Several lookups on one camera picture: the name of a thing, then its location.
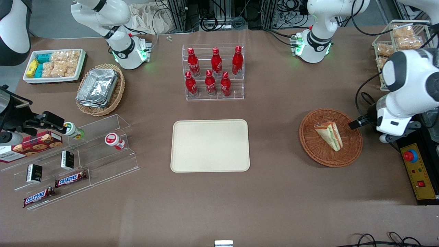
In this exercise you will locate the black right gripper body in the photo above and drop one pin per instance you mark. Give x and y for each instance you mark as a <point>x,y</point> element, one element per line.
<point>21,117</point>

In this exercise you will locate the triangular sandwich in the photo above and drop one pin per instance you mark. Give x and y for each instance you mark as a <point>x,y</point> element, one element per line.
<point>331,135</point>

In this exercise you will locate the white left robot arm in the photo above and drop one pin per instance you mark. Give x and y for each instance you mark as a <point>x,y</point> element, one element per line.
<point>411,79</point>

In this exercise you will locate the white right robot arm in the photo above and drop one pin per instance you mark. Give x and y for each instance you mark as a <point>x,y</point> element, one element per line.
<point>123,51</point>

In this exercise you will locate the brown round wicker basket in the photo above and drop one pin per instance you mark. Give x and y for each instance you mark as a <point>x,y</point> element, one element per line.
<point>315,151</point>

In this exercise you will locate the aluminium foil tray stack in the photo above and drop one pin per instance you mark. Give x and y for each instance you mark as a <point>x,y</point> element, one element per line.
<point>97,87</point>

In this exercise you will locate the white rectangular snack tray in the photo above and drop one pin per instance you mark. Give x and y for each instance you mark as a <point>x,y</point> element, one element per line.
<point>81,65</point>

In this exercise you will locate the tan oval wicker basket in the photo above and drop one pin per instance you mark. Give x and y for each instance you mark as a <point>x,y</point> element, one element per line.
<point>118,92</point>

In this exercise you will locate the cream plastic serving tray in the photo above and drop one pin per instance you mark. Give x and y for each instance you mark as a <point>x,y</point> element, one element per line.
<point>210,145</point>

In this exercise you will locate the red tartan cookie box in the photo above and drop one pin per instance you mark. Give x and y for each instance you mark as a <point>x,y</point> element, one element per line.
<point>34,144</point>

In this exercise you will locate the small green-capped drink bottle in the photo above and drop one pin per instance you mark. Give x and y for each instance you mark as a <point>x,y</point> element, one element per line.
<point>72,130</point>

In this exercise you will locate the small black white box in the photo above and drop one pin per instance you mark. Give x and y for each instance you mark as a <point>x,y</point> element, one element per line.
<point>34,173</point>
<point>67,160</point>

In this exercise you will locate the clear acrylic stepped shelf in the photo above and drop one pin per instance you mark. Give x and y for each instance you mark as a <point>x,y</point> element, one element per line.
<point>20,171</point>
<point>109,161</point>

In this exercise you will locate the yellow snack pack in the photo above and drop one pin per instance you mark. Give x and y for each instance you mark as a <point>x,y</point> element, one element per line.
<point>32,68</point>

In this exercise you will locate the teal snack pack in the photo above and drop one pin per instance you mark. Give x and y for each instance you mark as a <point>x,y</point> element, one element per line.
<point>44,58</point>
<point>39,71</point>

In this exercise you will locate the clear bag of puffed snacks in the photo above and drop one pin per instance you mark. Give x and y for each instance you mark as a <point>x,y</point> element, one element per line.
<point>63,69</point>
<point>59,56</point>
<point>73,56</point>
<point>48,69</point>

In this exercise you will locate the yellow emergency stop control box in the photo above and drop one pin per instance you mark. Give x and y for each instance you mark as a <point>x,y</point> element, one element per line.
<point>416,171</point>

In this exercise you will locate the bagged fried snack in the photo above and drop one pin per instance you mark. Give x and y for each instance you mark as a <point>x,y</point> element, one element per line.
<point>410,43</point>
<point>403,31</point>
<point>384,50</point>
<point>380,62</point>

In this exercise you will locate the brown snickers bar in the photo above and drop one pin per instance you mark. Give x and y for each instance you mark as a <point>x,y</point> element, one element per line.
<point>37,197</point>
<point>70,179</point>

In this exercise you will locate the small red-capped drink bottle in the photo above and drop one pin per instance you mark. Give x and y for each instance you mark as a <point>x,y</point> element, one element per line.
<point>114,140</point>

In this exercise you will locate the clear acrylic bottle rack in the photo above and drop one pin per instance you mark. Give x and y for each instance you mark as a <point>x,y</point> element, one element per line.
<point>236,92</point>

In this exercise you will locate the red cola bottle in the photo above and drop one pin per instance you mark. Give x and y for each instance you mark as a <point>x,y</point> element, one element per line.
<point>237,61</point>
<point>225,85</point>
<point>193,63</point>
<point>190,85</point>
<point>210,84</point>
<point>216,63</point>

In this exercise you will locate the beige crumpled cloth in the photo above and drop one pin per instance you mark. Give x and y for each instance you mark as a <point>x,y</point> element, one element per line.
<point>147,19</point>

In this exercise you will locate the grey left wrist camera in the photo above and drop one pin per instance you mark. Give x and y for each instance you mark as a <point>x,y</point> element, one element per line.
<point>385,138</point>

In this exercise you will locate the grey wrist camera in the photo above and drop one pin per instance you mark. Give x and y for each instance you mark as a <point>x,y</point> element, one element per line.
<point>10,138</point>
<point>385,138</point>

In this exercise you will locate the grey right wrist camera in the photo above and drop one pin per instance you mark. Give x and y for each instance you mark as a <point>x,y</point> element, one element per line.
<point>10,138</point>

